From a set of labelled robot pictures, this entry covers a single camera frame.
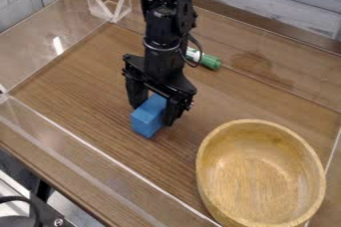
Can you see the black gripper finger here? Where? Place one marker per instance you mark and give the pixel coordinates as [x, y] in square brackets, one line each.
[137, 91]
[173, 111]

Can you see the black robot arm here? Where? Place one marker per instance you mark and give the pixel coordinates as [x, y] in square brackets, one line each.
[170, 19]

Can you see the clear acrylic tray wall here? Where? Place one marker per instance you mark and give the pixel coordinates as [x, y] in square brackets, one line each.
[65, 121]

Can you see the green and white marker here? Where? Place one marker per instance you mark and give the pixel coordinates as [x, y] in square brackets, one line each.
[208, 60]

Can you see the blue rectangular block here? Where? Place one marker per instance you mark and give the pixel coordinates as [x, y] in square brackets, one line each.
[148, 116]

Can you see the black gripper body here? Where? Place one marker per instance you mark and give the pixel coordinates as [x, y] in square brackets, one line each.
[158, 69]

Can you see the brown wooden bowl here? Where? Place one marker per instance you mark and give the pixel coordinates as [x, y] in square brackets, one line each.
[260, 175]

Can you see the black metal table leg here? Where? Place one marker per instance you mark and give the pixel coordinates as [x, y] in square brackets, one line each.
[43, 190]

